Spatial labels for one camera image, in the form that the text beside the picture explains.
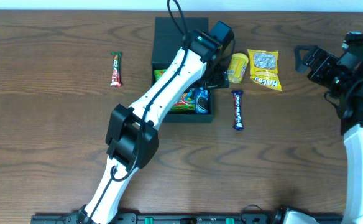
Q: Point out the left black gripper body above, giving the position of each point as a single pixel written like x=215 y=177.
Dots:
x=217 y=80

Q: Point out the blue Oreo cookie pack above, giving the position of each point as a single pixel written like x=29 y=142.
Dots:
x=201 y=101

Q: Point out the green red chocolate bar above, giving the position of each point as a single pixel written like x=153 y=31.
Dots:
x=116 y=76

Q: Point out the purple Dairy Milk bar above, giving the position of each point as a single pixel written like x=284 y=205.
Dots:
x=238 y=124

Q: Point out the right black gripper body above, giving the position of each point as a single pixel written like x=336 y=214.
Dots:
x=319 y=64

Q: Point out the yellow Hacks candy bag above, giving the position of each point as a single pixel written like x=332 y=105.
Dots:
x=264 y=68

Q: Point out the green Haribo gummy bag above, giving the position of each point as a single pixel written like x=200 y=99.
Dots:
x=185 y=104

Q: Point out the dark green lidded box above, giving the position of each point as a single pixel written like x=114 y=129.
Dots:
x=167 y=41

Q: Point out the yellow plastic candy jar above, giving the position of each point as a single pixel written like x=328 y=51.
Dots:
x=237 y=67

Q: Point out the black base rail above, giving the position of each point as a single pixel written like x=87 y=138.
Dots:
x=132 y=218

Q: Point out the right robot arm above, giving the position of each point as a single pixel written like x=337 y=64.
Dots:
x=349 y=110

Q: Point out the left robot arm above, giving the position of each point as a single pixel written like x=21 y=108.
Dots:
x=132 y=135

